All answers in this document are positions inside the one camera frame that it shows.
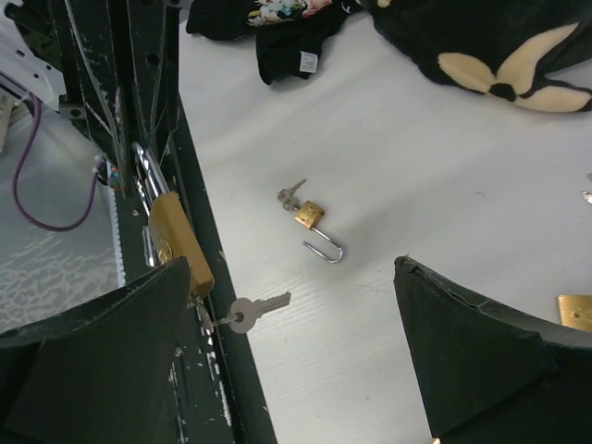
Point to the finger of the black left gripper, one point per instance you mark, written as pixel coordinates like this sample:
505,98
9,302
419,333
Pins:
84,37
153,59

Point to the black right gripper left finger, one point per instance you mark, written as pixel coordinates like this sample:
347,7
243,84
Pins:
98,373

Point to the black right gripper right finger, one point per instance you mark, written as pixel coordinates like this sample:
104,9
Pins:
488,373

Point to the large brass padlock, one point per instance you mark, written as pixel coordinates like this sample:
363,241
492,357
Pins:
168,226

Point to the large padlock keys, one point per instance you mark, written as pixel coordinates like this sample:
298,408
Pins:
243,313

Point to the small brass padlock top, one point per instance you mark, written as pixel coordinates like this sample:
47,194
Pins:
576,311

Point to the small brass padlock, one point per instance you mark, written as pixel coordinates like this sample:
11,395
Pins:
309,215
576,311

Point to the black floral garment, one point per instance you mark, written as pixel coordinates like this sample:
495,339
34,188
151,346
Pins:
289,34

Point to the small left padlock keys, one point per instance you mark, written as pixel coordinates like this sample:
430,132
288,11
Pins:
286,197

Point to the small brass padlock left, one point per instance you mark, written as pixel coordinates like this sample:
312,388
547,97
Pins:
309,215

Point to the black floral plush pillow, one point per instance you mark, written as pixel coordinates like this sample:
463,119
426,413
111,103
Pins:
503,49

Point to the light blue cable duct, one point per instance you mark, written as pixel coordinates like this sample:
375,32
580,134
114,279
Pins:
120,269

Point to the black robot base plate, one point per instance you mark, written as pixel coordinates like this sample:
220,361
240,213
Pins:
214,393

